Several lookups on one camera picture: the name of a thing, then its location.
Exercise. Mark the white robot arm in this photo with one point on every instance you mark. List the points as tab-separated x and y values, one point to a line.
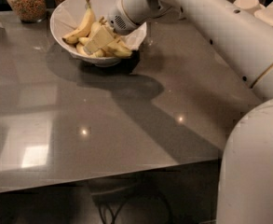
245	191

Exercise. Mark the white ceramic bowl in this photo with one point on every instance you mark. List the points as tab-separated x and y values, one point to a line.
67	16

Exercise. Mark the upright left banana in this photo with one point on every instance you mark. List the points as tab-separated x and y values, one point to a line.
83	28

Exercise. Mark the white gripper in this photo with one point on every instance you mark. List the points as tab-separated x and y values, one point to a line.
116	20

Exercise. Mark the small middle banana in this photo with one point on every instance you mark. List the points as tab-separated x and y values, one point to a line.
83	40

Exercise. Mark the left glass cereal jar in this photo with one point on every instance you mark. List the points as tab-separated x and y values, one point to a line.
29	10

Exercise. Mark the bottom left banana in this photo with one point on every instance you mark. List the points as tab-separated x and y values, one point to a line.
98	54

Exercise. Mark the back stack of paper bowls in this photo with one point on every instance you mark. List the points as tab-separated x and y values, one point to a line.
250	6

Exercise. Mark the large front banana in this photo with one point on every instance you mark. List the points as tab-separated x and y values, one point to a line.
116	48

